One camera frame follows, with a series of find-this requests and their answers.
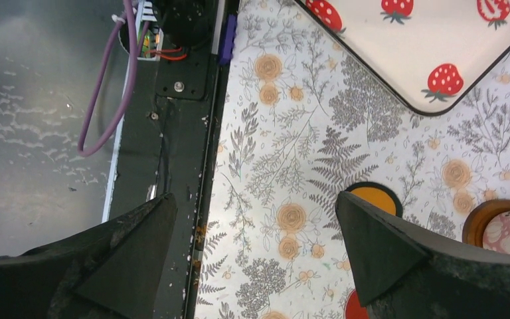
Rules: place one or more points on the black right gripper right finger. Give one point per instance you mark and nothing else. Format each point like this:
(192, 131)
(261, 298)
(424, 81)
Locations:
(402, 270)

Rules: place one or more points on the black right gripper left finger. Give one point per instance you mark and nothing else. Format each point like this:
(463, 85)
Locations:
(111, 270)

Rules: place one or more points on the red round coaster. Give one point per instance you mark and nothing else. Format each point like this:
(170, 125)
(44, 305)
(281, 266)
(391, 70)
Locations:
(353, 308)

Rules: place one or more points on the brown wooden coaster top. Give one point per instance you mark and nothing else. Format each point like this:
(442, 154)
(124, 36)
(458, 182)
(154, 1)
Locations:
(478, 220)

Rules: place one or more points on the white mushroom pattern tray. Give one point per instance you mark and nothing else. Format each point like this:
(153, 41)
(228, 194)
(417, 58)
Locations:
(428, 53)

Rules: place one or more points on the yellow black-rimmed coaster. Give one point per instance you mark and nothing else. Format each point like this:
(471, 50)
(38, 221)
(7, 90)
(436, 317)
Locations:
(378, 195)

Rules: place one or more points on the floral tablecloth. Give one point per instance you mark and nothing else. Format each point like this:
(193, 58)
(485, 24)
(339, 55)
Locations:
(302, 121)

